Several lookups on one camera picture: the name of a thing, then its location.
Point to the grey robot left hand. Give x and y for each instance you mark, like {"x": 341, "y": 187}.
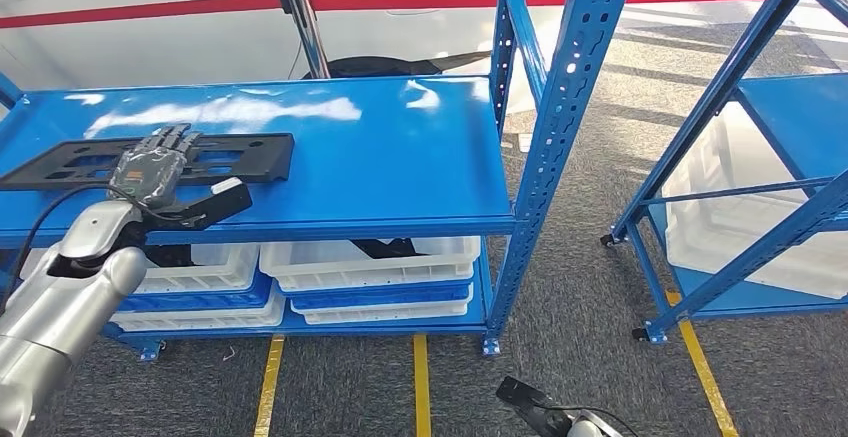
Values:
{"x": 146, "y": 176}

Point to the black plastic perforated panel part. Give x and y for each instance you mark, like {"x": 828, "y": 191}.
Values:
{"x": 258, "y": 156}

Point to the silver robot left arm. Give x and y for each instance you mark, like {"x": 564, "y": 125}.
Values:
{"x": 66, "y": 301}

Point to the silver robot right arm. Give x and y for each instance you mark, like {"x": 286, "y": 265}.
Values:
{"x": 586, "y": 428}

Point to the black part inside crate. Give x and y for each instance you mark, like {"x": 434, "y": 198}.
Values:
{"x": 169, "y": 255}
{"x": 387, "y": 248}

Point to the blue metal shelf rack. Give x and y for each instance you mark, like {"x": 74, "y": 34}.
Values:
{"x": 795, "y": 116}
{"x": 384, "y": 156}

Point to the white car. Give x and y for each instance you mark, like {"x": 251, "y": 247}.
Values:
{"x": 166, "y": 43}

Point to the red barrier belt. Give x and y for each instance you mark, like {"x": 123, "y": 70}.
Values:
{"x": 166, "y": 6}

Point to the yellow floor tape outline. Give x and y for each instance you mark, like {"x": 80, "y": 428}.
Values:
{"x": 704, "y": 374}
{"x": 421, "y": 388}

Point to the white floor sticker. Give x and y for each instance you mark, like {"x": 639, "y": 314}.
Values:
{"x": 523, "y": 142}

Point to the large white plastic bin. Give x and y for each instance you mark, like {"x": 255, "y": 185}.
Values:
{"x": 735, "y": 242}

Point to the chrome stanchion post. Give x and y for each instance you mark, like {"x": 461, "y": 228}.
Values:
{"x": 311, "y": 30}

